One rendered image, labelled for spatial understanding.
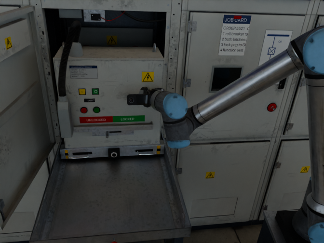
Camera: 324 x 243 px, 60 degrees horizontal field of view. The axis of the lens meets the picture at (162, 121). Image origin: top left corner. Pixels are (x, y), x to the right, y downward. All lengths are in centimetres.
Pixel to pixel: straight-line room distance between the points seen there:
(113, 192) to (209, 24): 94
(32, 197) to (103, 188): 73
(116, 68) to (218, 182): 111
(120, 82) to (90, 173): 47
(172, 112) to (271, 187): 137
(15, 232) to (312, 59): 201
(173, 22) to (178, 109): 58
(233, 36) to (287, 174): 111
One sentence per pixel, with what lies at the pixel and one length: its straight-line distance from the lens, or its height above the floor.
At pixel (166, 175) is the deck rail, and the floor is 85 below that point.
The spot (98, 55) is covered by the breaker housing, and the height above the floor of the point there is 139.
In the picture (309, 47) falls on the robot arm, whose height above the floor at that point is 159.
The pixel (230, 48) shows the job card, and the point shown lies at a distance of 158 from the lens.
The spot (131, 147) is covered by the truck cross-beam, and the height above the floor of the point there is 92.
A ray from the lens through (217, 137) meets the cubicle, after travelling 180.
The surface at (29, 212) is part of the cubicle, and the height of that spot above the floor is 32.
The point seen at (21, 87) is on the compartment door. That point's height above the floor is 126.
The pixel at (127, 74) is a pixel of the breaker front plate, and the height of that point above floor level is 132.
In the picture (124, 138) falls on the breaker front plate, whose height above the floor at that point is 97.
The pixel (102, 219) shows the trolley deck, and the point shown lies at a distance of 125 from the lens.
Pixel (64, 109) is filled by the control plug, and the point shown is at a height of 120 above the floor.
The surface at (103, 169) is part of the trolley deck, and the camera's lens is 148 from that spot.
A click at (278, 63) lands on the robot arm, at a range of 106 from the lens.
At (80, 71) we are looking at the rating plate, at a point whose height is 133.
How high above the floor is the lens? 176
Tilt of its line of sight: 29 degrees down
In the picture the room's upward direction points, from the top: 3 degrees clockwise
